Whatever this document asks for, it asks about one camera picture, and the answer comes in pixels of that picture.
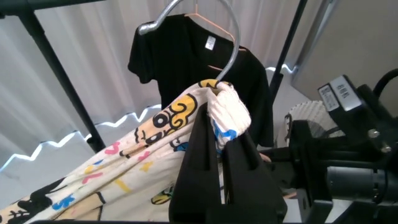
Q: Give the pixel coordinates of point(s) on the cream printed garment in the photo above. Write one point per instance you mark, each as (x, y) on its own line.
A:
(124, 174)

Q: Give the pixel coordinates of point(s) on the black garment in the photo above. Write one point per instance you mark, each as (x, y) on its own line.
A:
(180, 62)

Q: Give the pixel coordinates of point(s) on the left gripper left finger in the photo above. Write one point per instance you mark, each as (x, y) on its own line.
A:
(192, 186)

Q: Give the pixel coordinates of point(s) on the black clothes rack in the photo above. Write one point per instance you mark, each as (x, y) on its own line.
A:
(56, 68)

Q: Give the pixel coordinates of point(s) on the pink clothes hanger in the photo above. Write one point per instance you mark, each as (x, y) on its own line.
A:
(231, 49)
(214, 26)

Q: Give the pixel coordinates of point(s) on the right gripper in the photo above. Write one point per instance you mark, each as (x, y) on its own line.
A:
(342, 183)

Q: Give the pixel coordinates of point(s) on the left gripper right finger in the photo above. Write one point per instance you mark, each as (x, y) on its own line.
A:
(252, 189)

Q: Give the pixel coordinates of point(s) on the white laundry basket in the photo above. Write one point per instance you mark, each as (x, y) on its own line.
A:
(311, 115)

